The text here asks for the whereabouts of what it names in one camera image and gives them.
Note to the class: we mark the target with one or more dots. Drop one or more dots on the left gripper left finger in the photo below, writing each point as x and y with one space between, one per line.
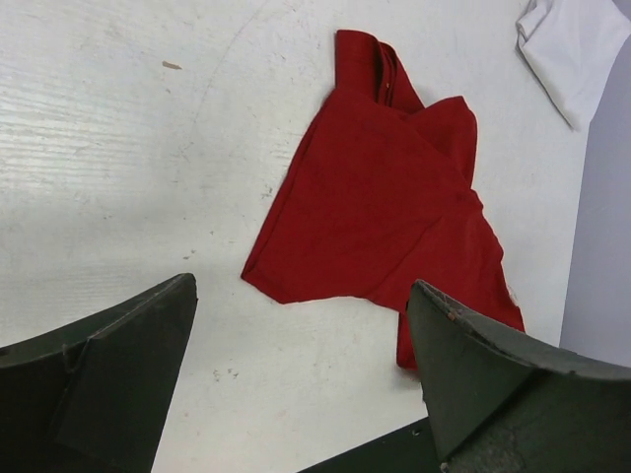
94 395

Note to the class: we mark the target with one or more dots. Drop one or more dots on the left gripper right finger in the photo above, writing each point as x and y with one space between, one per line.
501 401

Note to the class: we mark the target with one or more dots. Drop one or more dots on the red t-shirt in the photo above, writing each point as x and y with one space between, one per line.
379 195

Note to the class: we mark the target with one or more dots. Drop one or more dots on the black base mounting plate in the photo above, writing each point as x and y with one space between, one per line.
409 449

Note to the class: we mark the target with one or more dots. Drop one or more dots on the folded white t-shirt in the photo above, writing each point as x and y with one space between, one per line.
571 46

